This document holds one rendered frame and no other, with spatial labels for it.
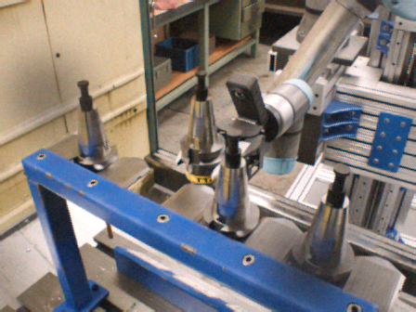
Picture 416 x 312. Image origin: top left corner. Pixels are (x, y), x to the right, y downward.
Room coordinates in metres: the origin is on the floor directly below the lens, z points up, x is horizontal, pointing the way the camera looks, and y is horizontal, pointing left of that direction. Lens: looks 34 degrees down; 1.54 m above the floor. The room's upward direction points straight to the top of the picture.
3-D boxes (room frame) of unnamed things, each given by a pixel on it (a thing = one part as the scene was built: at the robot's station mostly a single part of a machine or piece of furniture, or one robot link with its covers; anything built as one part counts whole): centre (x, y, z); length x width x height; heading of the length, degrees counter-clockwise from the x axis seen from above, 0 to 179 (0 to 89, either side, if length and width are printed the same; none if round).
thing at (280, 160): (0.76, -0.15, 1.07); 0.11 x 0.08 x 0.11; 4
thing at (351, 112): (1.00, -0.36, 0.98); 0.09 x 0.09 x 0.09; 61
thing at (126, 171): (0.45, 0.11, 1.21); 0.07 x 0.05 x 0.01; 146
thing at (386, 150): (0.96, -0.50, 0.94); 0.09 x 0.01 x 0.18; 61
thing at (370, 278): (0.26, -0.16, 1.21); 0.07 x 0.05 x 0.01; 146
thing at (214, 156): (0.50, 0.01, 1.21); 0.06 x 0.06 x 0.03
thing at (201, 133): (0.50, 0.01, 1.26); 0.04 x 0.04 x 0.07
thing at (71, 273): (0.46, 0.23, 1.05); 0.10 x 0.05 x 0.30; 146
